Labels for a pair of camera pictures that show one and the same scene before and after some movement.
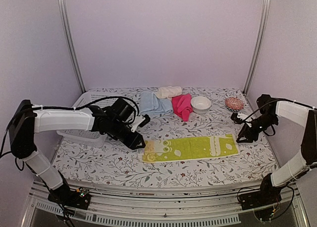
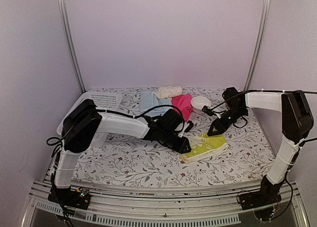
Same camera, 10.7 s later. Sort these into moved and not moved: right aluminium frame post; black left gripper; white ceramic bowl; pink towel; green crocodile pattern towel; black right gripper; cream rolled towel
Moved: black left gripper; black right gripper; green crocodile pattern towel
Not moved: right aluminium frame post; pink towel; white ceramic bowl; cream rolled towel
